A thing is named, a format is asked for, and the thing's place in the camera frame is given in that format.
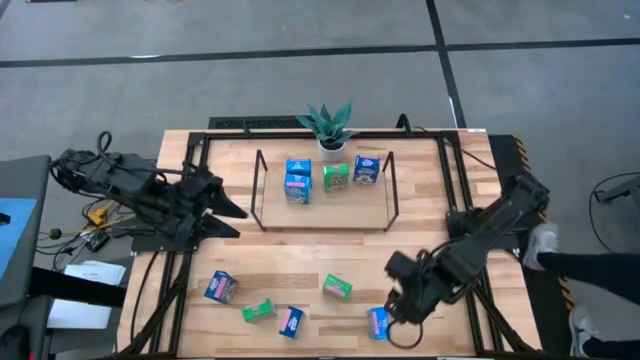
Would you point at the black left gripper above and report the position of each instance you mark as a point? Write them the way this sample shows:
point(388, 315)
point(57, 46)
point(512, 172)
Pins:
point(195, 205)

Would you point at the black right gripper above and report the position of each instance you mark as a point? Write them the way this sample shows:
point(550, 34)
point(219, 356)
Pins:
point(427, 287)

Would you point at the Frosted Flakes cereal box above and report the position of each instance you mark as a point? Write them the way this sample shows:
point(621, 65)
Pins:
point(220, 287)
point(366, 171)
point(291, 322)

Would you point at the Apple Jacks cereal box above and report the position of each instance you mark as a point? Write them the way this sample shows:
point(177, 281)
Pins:
point(337, 287)
point(335, 178)
point(257, 310)

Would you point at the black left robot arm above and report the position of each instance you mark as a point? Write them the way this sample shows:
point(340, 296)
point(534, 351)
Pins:
point(125, 182)

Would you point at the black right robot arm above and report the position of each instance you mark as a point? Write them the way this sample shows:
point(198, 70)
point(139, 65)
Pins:
point(500, 220)

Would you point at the black perforated panel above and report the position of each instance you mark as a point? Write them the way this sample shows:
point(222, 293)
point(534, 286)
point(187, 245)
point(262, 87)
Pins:
point(250, 122)

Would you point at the yellow plug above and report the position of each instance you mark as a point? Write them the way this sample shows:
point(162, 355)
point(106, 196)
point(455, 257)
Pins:
point(97, 216)

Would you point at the black power adapter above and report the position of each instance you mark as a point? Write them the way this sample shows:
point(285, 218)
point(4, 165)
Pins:
point(97, 241)

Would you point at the snake plant in white pot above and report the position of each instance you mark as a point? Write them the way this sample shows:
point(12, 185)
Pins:
point(330, 132)

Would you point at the black flat bar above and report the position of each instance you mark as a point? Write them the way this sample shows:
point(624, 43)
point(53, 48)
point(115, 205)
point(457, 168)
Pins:
point(75, 290)

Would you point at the black round knob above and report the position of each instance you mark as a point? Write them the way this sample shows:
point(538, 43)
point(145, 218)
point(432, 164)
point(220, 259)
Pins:
point(55, 233)

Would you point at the white papers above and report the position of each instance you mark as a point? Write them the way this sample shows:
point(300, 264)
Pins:
point(80, 315)

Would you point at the black hazard-striped floor mat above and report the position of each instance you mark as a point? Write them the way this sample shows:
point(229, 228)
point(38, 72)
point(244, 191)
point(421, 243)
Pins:
point(505, 150)

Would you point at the grey side table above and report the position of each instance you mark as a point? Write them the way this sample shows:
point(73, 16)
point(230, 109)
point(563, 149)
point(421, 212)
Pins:
point(30, 180)

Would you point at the person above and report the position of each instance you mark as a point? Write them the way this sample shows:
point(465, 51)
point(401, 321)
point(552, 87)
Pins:
point(600, 272)

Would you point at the blue pad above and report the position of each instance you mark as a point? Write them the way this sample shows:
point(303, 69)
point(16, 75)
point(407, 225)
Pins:
point(17, 235)

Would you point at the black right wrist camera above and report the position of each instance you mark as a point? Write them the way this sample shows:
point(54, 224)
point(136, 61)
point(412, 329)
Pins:
point(400, 265)

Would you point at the black metal table frame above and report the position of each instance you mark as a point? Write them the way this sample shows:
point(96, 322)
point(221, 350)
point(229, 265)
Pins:
point(250, 135)

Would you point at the wooden shelf with black frame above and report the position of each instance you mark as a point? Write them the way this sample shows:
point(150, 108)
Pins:
point(325, 215)

